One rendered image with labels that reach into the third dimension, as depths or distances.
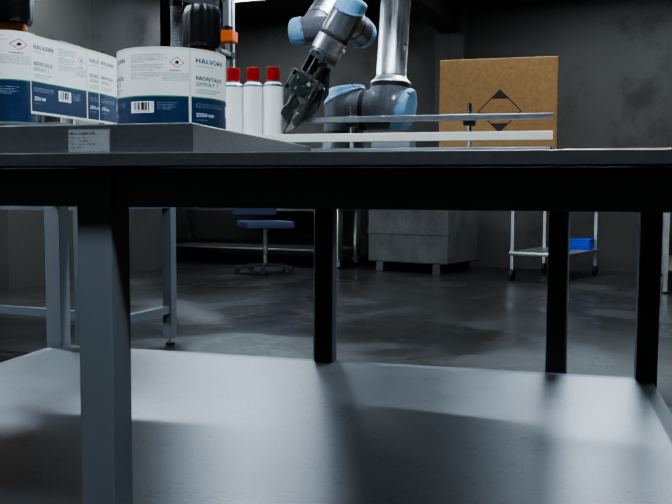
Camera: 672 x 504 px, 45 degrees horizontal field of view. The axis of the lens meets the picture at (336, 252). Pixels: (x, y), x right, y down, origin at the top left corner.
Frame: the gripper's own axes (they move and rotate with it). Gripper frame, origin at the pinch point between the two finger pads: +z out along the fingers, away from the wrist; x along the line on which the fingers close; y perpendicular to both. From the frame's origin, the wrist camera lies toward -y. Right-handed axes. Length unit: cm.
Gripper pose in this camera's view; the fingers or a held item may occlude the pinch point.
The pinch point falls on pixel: (287, 127)
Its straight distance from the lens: 206.8
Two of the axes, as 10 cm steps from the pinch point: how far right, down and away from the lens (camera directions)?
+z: -4.9, 8.5, 1.8
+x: 8.4, 5.2, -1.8
